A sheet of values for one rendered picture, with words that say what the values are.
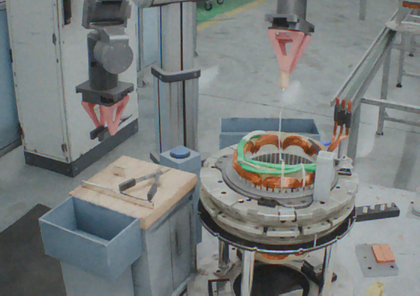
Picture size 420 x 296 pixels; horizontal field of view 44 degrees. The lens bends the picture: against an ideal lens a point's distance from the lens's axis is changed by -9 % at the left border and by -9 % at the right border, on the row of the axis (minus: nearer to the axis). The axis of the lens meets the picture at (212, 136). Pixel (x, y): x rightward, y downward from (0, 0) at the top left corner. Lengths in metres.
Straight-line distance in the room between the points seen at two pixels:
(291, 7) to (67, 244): 0.60
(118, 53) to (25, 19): 2.38
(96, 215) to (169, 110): 0.47
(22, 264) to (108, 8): 1.93
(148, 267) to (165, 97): 0.53
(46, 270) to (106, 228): 1.60
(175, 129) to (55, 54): 1.80
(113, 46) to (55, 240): 0.38
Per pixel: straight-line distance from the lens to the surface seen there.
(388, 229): 1.58
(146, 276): 1.14
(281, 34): 1.04
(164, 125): 1.51
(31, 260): 2.78
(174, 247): 1.20
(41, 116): 3.45
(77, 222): 1.17
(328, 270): 1.20
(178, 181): 1.16
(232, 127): 1.47
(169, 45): 1.44
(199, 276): 1.32
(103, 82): 1.05
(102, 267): 1.02
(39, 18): 3.24
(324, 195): 1.04
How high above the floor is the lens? 1.63
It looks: 24 degrees down
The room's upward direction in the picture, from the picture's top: straight up
